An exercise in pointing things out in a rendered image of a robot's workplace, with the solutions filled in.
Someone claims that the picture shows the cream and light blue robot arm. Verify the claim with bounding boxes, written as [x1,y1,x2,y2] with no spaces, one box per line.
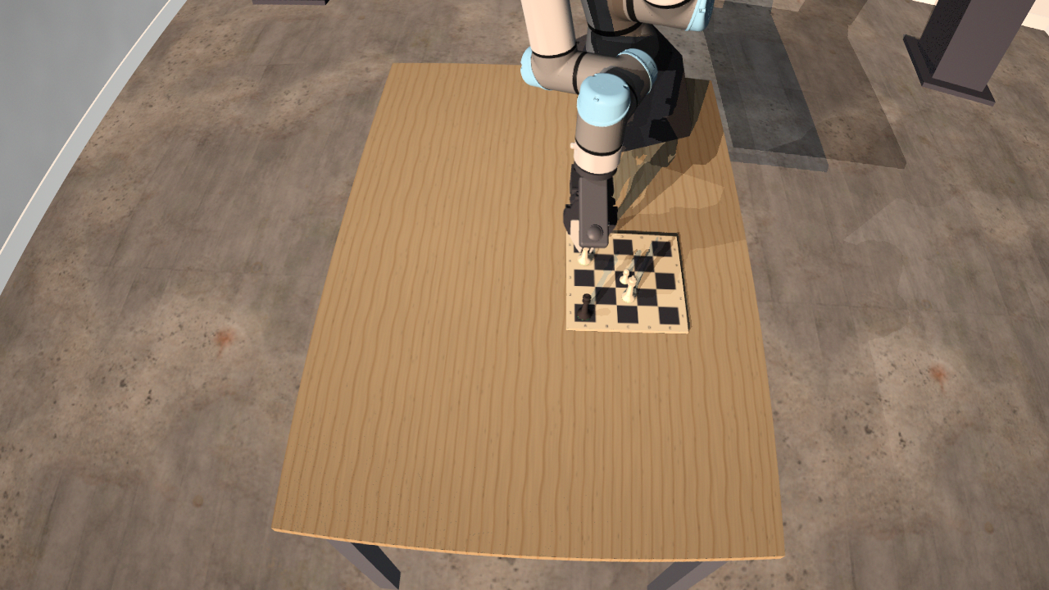
[520,0,715,248]

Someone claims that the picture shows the black chess piece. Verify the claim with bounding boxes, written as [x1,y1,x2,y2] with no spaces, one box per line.
[577,293,592,320]

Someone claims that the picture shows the black and cream chessboard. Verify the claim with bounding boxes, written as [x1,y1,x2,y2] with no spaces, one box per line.
[565,231,688,334]

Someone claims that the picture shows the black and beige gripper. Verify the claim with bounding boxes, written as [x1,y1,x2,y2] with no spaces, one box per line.
[563,161,618,252]

